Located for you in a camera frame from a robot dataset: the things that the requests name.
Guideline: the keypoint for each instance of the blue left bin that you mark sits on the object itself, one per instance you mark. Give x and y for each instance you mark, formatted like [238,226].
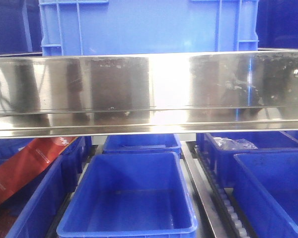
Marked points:
[30,212]

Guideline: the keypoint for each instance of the red packaging pouch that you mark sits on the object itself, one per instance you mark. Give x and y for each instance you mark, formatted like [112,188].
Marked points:
[30,162]

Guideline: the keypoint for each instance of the steel roller track rail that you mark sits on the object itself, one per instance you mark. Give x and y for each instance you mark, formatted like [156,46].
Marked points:
[218,213]

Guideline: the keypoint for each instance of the large blue upper crate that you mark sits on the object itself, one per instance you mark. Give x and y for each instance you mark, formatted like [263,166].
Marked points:
[120,27]

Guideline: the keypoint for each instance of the blue bin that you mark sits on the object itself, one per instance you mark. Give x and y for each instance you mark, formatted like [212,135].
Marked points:
[30,212]
[222,162]
[131,196]
[266,189]
[142,143]

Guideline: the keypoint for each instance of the blue centre front bin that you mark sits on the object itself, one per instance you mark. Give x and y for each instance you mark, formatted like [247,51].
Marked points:
[131,196]

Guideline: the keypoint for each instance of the blue right front bin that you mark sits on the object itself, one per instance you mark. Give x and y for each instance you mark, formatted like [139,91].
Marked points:
[266,189]

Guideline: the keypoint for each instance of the stainless steel shelf beam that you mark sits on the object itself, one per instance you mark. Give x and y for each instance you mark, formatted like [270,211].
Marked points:
[148,93]

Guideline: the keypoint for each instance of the blue right rear bin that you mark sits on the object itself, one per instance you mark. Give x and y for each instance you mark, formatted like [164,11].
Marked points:
[222,162]

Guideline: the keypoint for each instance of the blue centre rear bin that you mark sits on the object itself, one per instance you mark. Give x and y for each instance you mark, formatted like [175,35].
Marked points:
[142,143]

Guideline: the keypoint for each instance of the clear plastic bag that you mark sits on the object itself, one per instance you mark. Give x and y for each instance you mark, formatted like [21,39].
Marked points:
[234,144]

